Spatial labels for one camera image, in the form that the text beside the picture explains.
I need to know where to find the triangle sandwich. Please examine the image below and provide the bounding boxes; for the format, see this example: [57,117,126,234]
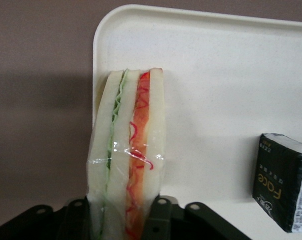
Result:
[85,67,166,240]

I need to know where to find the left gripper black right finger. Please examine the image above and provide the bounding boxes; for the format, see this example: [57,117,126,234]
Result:
[140,197,251,240]

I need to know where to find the beige plastic tray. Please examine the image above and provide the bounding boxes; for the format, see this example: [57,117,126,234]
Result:
[92,3,302,240]

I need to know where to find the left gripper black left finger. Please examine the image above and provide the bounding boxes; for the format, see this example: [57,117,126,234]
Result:
[0,198,92,240]

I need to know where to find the small black snack pack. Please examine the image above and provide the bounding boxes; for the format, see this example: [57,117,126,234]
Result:
[252,132,302,233]

